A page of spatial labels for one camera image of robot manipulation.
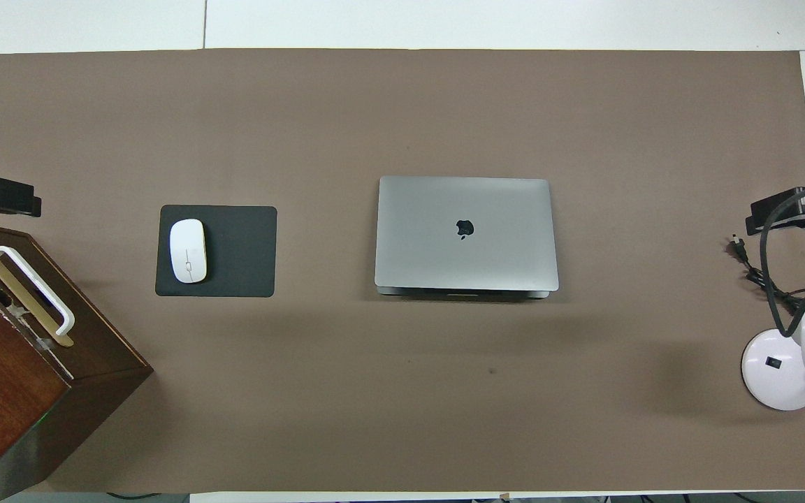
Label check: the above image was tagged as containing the brass plate on box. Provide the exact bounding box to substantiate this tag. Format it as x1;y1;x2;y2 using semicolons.
0;246;75;348

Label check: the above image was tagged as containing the black mouse pad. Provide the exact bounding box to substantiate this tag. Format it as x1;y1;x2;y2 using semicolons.
155;205;278;298

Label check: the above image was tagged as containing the dark wooden box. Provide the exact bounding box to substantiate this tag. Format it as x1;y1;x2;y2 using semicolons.
0;217;154;503

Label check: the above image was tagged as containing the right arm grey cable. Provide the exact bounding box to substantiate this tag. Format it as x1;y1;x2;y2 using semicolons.
759;180;805;337

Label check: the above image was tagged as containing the white desk lamp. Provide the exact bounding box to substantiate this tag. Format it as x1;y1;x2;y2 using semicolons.
741;289;805;411

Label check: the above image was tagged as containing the brown table mat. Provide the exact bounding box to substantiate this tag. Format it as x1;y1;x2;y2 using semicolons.
0;49;805;494

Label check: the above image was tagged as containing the silver laptop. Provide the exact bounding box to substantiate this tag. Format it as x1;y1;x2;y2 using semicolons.
374;175;560;300

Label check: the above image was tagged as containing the black lamp power cable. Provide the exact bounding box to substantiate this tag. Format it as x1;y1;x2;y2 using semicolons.
726;235;805;313

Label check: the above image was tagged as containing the white box handle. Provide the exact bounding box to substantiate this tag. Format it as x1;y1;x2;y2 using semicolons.
0;245;75;337

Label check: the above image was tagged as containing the white computer mouse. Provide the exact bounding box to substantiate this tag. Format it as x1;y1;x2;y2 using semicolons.
169;219;208;284

